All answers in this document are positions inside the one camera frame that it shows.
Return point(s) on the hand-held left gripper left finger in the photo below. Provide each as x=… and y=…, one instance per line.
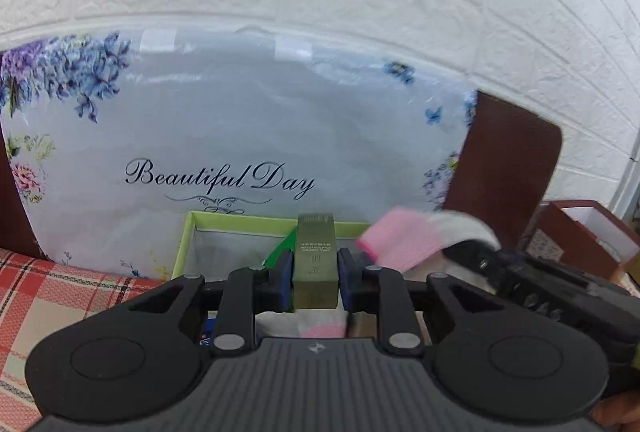
x=283, y=282

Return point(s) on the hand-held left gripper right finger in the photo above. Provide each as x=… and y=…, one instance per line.
x=350, y=282

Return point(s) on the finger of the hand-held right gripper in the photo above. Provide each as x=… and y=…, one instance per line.
x=470, y=258

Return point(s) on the olive gold slim box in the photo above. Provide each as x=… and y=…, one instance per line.
x=315, y=272

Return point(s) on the white pink work glove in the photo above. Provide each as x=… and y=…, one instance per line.
x=320, y=327
x=400, y=237

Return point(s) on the green cardboard box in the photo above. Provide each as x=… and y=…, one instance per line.
x=235, y=219

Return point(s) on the small green box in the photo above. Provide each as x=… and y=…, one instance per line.
x=280, y=254

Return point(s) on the brown cardboard box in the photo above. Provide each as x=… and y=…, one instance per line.
x=565, y=237

